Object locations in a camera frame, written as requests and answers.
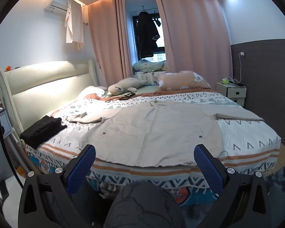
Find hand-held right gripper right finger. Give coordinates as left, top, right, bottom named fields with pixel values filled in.
left=188, top=144, right=272, bottom=228

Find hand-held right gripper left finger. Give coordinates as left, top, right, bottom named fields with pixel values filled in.
left=18, top=144, right=105, bottom=228

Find beige jacket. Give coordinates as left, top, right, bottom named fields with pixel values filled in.
left=68, top=101, right=264, bottom=168

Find black folded clothes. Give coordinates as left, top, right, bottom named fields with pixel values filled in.
left=20, top=115, right=68, bottom=149

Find cartoon printed bed sheet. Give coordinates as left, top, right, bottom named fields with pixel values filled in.
left=24, top=147, right=219, bottom=207

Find patterned triangle print blanket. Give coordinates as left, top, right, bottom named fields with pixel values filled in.
left=21, top=93, right=282, bottom=195

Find person's leg in dark pants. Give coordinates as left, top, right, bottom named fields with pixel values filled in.
left=102, top=182, right=187, bottom=228

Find dark blue rug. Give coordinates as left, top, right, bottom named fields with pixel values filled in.
left=178, top=159, right=285, bottom=228

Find white pillow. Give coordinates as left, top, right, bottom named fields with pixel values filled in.
left=77, top=85, right=106, bottom=99

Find white nightstand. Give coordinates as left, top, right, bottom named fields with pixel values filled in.
left=216, top=82, right=247, bottom=106

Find cream padded bed headboard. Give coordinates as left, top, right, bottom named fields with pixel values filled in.
left=0, top=59, right=98, bottom=136

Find tan plush pillow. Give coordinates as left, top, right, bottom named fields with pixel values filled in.
left=157, top=71, right=212, bottom=91

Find grey plush toy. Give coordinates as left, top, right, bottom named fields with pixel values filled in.
left=107, top=77, right=148, bottom=97

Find green bed mat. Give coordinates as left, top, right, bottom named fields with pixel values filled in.
left=135, top=85, right=162, bottom=93

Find white crumpled cloth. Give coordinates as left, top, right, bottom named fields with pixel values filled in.
left=134, top=72, right=158, bottom=85

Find pale blue bedding pile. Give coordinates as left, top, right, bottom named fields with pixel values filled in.
left=132, top=60, right=169, bottom=73

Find pink curtain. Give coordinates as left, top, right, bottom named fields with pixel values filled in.
left=87, top=0, right=133, bottom=88
left=155, top=0, right=233, bottom=91

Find white hanging shirt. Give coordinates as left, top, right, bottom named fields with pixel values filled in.
left=64, top=0, right=85, bottom=50

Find dark hanging coat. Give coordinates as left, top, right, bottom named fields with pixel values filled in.
left=135, top=11, right=161, bottom=59

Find white air conditioner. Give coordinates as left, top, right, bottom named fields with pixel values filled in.
left=44, top=0, right=73, bottom=12

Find thin black cable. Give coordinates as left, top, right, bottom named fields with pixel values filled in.
left=106, top=93, right=162, bottom=103

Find thick black cable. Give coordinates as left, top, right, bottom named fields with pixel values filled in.
left=0, top=93, right=24, bottom=188

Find white charger cable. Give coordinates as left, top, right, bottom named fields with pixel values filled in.
left=237, top=52, right=243, bottom=83

